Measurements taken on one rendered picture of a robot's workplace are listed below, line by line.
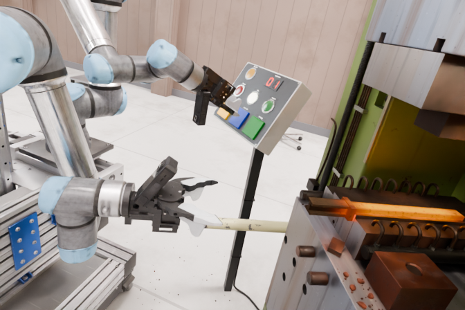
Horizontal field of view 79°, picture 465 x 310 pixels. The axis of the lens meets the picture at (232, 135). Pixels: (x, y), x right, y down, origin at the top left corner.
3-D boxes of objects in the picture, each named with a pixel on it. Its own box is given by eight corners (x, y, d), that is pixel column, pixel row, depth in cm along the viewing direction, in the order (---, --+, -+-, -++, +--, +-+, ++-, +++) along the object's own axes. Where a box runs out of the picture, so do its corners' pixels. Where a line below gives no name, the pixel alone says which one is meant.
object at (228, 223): (198, 232, 108) (200, 221, 106) (198, 223, 113) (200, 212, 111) (306, 238, 115) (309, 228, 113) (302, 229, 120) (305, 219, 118)
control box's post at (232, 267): (223, 291, 154) (265, 101, 113) (223, 285, 157) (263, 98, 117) (231, 291, 154) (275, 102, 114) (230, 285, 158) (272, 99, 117)
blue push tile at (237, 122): (237, 128, 108) (248, 112, 108) (227, 121, 114) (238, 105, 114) (240, 130, 109) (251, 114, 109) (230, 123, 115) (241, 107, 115)
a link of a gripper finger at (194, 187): (207, 192, 72) (176, 203, 66) (211, 171, 70) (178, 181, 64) (215, 198, 70) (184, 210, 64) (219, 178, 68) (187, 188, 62)
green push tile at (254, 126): (251, 139, 101) (264, 122, 100) (240, 131, 107) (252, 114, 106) (254, 141, 102) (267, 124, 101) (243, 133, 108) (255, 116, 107)
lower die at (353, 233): (354, 260, 63) (367, 230, 60) (319, 204, 81) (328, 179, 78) (509, 266, 70) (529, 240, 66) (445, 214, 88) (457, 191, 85)
